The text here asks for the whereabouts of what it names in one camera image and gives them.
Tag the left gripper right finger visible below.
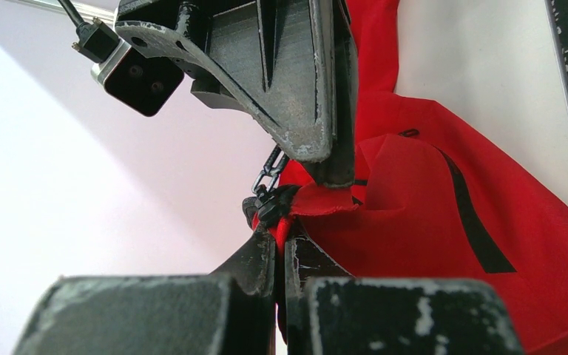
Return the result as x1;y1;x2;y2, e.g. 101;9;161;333
283;234;524;354

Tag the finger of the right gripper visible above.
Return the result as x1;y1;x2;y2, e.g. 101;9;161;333
314;1;358;189
115;1;335;163

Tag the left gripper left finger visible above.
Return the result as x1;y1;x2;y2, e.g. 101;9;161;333
14;229;276;354

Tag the red jacket black lining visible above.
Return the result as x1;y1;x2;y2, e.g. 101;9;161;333
267;1;568;354

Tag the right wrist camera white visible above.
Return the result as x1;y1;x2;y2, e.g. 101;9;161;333
91;41;185;117

